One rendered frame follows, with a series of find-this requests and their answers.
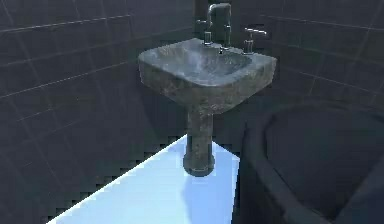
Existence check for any grey stone pedestal sink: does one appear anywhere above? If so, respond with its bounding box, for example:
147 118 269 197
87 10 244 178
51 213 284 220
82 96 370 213
137 37 278 178

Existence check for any dark grey bathtub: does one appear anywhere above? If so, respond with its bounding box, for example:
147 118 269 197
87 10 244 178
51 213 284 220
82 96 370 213
238 99 384 224

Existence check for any grey metal sink faucet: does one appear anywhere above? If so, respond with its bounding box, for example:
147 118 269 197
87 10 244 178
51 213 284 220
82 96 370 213
195 2 268 55

